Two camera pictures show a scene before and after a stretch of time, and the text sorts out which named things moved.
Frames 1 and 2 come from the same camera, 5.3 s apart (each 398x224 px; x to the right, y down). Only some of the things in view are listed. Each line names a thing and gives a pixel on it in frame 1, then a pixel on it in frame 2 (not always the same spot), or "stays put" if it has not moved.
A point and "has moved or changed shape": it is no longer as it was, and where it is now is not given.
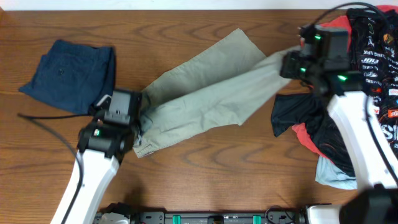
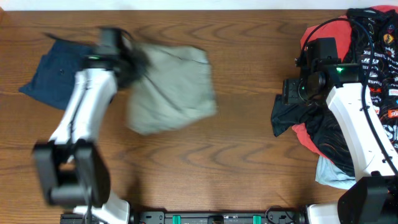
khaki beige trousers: (222, 85) has moved or changed shape
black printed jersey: (374, 51) stays put
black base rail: (283, 216) stays put
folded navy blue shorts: (74, 76) stays put
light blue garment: (328, 173) stays put
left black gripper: (139, 114) -> (139, 70)
